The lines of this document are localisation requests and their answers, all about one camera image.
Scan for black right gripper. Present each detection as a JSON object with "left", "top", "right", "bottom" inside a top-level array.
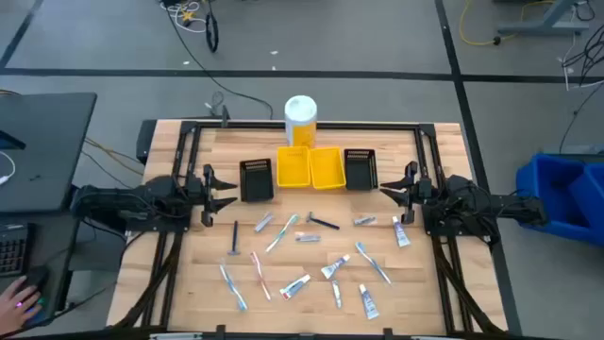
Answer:
[{"left": 379, "top": 161, "right": 433, "bottom": 226}]

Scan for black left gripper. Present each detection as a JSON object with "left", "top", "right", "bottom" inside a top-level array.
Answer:
[{"left": 186, "top": 162, "right": 239, "bottom": 229}]

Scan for small white blue toothpaste tube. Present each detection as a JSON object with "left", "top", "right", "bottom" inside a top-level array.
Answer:
[
  {"left": 392, "top": 215, "right": 411, "bottom": 248},
  {"left": 320, "top": 253, "right": 352, "bottom": 281},
  {"left": 358, "top": 282, "right": 380, "bottom": 321}
]

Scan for green toothbrush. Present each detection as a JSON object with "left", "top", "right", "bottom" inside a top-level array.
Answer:
[{"left": 264, "top": 213, "right": 300, "bottom": 254}]

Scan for blue toothbrush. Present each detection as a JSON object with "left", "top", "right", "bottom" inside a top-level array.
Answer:
[
  {"left": 354, "top": 241, "right": 393, "bottom": 285},
  {"left": 218, "top": 262, "right": 248, "bottom": 312}
]

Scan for dark blue disposable razor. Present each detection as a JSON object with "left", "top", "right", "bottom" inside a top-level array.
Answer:
[
  {"left": 226, "top": 220, "right": 242, "bottom": 257},
  {"left": 305, "top": 211, "right": 341, "bottom": 231}
]

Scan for red toothbrush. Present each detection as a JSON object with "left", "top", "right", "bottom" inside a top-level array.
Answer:
[{"left": 249, "top": 250, "right": 273, "bottom": 302}]

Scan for white toothpaste tube red end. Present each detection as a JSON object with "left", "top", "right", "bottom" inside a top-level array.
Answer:
[{"left": 279, "top": 273, "right": 312, "bottom": 301}]

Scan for black plastic basket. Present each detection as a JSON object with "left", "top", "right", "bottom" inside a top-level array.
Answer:
[
  {"left": 239, "top": 158, "right": 276, "bottom": 203},
  {"left": 344, "top": 148, "right": 379, "bottom": 192}
]

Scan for yellow plastic basket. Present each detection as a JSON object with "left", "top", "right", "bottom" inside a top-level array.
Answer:
[
  {"left": 276, "top": 144, "right": 312, "bottom": 189},
  {"left": 309, "top": 146, "right": 347, "bottom": 191}
]

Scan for white yellow wipes canister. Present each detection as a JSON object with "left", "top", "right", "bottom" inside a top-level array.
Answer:
[{"left": 284, "top": 94, "right": 318, "bottom": 149}]

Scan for blue plastic bin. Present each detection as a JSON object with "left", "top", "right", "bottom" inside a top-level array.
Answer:
[
  {"left": 515, "top": 151, "right": 604, "bottom": 247},
  {"left": 567, "top": 162, "right": 604, "bottom": 237}
]

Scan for black side desk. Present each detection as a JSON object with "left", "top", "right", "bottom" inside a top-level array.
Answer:
[{"left": 0, "top": 92, "right": 98, "bottom": 330}]

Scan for black computer mouse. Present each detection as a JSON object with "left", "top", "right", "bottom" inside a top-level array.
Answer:
[{"left": 18, "top": 265, "right": 52, "bottom": 328}]

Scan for grey stand leg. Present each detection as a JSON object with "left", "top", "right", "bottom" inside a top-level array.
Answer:
[{"left": 495, "top": 0, "right": 591, "bottom": 38}]

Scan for black backlit keyboard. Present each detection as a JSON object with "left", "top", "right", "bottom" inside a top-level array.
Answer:
[{"left": 0, "top": 222, "right": 29, "bottom": 278}]

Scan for dark desk device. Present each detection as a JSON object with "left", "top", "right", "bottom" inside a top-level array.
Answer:
[{"left": 0, "top": 129, "right": 27, "bottom": 151}]

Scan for person's hand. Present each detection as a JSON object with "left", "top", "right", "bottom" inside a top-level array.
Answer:
[{"left": 0, "top": 276, "right": 43, "bottom": 337}]

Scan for black aluminium table frame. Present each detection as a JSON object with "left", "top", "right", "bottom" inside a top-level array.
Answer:
[{"left": 110, "top": 120, "right": 509, "bottom": 337}]

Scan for long black floor cable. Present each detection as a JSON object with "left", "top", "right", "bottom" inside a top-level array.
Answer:
[{"left": 162, "top": 0, "right": 275, "bottom": 120}]

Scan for thin yellow cable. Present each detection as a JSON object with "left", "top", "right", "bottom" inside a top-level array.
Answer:
[{"left": 83, "top": 136, "right": 145, "bottom": 177}]

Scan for black looped cable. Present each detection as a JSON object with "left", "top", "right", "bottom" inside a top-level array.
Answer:
[{"left": 205, "top": 0, "right": 221, "bottom": 54}]

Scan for yellow floor cable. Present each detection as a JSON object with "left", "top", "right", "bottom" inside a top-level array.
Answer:
[{"left": 459, "top": 0, "right": 558, "bottom": 47}]

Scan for white cable bundle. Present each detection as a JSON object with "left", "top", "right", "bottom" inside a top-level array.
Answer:
[{"left": 159, "top": 0, "right": 209, "bottom": 34}]

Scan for white desk cable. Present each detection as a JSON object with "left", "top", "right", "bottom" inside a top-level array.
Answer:
[{"left": 0, "top": 150, "right": 17, "bottom": 186}]

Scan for black cable bundle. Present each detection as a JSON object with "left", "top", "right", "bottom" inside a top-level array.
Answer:
[{"left": 559, "top": 23, "right": 604, "bottom": 155}]

